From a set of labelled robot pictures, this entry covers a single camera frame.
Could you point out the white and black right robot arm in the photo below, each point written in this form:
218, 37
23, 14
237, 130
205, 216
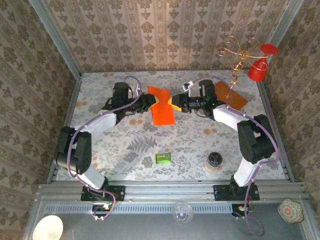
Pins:
227, 117

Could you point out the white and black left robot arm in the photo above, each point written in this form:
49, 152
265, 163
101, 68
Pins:
100, 125

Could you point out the orange wooden base board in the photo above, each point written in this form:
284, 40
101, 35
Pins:
236, 100

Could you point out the green snack packet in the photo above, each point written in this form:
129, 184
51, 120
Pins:
163, 158

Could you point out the red wine glass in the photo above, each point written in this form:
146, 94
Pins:
257, 71

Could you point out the dark lidded glass jar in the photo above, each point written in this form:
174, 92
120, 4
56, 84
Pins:
214, 162

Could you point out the clear glass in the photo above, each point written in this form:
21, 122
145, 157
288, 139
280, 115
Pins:
183, 212

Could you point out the small controller board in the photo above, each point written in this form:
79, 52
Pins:
101, 208
240, 209

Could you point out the patterned scalloped dish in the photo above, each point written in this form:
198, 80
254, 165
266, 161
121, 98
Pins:
290, 210

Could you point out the cream round plate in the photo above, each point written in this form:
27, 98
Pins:
48, 228

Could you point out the aluminium side rail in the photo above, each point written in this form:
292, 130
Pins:
64, 130
286, 167

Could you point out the aluminium mounting rail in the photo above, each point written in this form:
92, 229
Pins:
170, 191

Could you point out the aluminium frame post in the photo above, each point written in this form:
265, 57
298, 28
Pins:
55, 37
285, 22

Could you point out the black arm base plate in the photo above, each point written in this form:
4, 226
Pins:
117, 193
221, 192

